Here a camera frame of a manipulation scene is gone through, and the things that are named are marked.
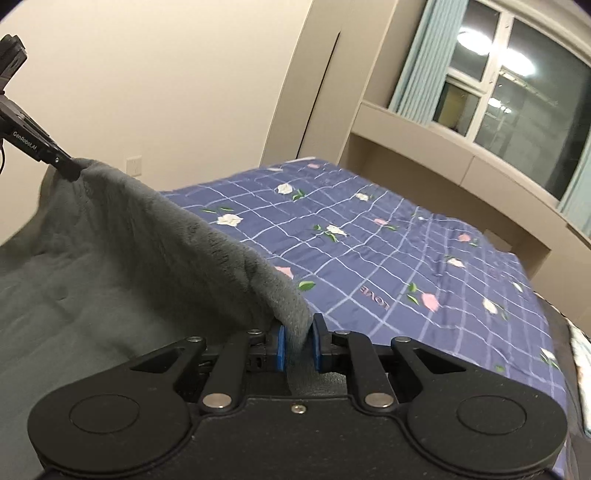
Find beige window cabinet shelf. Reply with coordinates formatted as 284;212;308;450
349;101;590;299

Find dark glass window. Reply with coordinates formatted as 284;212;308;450
433;1;590;199

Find grey quilted fleece pants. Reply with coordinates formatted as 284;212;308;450
0;157;312;480

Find right teal curtain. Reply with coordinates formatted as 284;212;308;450
558;137;591;236

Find blue plaid floral bedspread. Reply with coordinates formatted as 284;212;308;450
158;158;569;480

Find left teal curtain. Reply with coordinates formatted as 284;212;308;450
389;0;468;125

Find light patterned pillow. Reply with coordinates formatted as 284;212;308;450
567;320;591;438

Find teal curtain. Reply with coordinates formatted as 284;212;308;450
558;137;591;236
389;0;468;125

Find white wall socket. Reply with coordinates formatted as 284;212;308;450
125;156;142;177

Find beige left wardrobe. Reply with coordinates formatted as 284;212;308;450
260;1;399;166

